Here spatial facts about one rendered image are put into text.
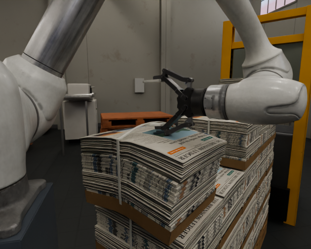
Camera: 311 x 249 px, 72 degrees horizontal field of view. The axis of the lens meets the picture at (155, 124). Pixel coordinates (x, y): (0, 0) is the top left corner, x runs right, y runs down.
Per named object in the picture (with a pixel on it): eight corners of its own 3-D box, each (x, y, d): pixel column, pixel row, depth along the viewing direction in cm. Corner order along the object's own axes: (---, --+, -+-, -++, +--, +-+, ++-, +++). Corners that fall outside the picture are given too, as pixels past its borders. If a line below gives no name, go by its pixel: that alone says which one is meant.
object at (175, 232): (123, 215, 61) (124, 202, 60) (176, 181, 84) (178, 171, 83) (169, 247, 52) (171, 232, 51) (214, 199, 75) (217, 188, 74)
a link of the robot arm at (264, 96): (226, 131, 52) (241, 108, 61) (304, 137, 42) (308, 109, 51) (220, 89, 47) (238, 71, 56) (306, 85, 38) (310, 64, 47)
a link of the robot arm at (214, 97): (223, 122, 50) (200, 121, 54) (235, 118, 57) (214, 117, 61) (224, 83, 49) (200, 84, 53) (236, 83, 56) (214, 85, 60)
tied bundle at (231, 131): (175, 156, 122) (175, 116, 118) (198, 145, 145) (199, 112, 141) (245, 172, 99) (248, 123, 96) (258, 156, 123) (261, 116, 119)
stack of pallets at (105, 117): (161, 153, 405) (161, 110, 392) (174, 167, 332) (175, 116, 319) (100, 158, 378) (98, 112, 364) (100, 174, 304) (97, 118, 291)
